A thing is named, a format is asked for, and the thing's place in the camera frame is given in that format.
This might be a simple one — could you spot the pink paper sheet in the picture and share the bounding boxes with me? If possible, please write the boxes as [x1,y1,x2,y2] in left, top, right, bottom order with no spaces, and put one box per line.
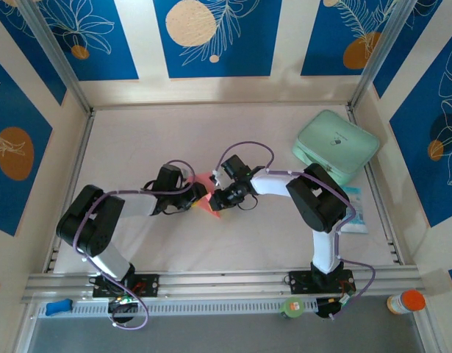
[187,172,223,221]

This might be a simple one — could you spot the mint green zip pouch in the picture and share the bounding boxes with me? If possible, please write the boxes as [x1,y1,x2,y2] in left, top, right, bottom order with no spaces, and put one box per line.
[291,109,381,186]

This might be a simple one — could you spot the black controller with LED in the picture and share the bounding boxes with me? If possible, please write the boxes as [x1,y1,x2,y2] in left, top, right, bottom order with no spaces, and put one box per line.
[315,293,355,320]
[107,296,139,324]

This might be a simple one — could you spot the blue white wipes packet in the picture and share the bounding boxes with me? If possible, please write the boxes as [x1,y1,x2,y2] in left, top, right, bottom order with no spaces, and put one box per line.
[339,185,370,235]

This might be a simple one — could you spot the green tape roll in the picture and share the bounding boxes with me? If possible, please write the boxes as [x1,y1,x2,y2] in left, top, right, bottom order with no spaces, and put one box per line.
[279,296,306,320]

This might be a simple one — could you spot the blue bone-shaped block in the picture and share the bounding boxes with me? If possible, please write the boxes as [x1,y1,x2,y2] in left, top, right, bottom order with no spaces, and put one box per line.
[45,299,73,317]

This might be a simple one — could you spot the orange-capped bottle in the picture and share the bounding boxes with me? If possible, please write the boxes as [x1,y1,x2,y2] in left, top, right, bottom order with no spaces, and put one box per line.
[386,289,427,315]

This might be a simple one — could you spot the long aluminium base rail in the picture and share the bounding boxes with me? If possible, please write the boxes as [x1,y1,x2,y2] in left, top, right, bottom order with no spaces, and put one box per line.
[21,266,423,304]

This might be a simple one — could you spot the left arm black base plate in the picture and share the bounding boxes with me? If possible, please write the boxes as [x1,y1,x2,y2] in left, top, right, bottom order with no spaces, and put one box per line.
[88,272,160,299]

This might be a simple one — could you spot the grey slotted cable duct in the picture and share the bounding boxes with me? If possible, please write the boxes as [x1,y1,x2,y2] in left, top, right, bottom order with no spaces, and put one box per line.
[36,296,318,319]

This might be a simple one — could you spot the aluminium table side rail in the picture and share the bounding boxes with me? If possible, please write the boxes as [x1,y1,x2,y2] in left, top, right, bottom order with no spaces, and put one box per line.
[43,110,96,274]
[346,106,402,266]

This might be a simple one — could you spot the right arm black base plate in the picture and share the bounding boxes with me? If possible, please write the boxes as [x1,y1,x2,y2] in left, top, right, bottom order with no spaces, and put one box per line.
[284,269,357,295]

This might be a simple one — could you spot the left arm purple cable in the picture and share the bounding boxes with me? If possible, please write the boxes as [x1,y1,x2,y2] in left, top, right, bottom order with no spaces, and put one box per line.
[73,159,197,329]

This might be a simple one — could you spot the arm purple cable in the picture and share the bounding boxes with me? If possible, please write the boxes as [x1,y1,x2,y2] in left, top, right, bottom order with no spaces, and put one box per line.
[218,141,378,321]
[73,159,197,329]

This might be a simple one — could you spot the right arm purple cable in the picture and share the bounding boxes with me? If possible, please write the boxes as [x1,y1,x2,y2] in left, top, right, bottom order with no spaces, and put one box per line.
[218,141,378,321]

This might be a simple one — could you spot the aluminium frame post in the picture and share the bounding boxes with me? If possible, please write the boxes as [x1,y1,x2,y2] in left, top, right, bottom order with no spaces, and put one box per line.
[18,0,96,115]
[346,0,420,110]

